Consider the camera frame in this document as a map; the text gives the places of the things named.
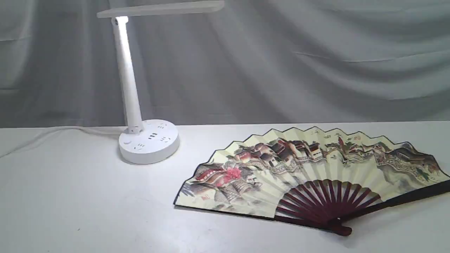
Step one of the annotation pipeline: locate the painted paper folding fan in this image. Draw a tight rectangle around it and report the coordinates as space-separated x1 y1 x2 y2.
173 126 449 236

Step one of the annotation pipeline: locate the white desk lamp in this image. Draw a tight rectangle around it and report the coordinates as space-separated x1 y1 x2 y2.
97 0 225 164

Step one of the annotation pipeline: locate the grey backdrop curtain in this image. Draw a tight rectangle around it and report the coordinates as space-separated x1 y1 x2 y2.
1 0 450 128

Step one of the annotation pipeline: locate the white power strip cable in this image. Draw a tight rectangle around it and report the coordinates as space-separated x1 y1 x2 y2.
0 126 123 158

